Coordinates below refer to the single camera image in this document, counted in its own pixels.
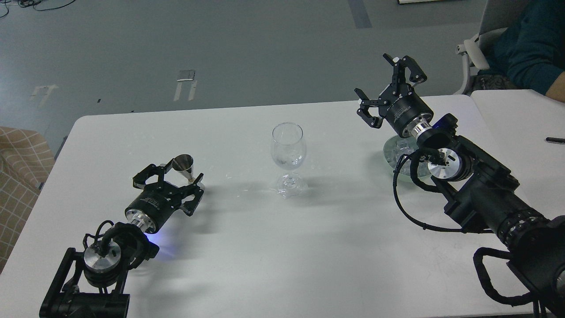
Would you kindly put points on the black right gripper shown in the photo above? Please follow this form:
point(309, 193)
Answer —
point(399, 104)

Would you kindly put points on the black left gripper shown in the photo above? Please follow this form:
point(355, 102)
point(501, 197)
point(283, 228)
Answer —
point(155, 204)

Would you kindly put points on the steel cocktail jigger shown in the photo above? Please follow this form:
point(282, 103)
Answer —
point(183, 164)

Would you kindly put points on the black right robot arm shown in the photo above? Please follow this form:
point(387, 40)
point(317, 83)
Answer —
point(479, 190)

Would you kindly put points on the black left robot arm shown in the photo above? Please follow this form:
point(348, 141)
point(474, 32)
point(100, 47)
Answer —
point(90, 284)

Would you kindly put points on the green bowl of ice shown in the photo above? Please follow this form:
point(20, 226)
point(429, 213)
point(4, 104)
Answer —
point(394, 148)

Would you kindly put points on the clear wine glass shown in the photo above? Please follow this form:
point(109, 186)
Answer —
point(288, 151)

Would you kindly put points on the white office chair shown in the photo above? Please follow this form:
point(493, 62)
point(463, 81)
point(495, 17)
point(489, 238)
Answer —
point(497, 16)

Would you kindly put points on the seated person in teal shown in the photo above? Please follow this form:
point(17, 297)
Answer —
point(530, 54)

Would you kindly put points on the black pen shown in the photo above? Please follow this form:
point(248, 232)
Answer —
point(555, 140)

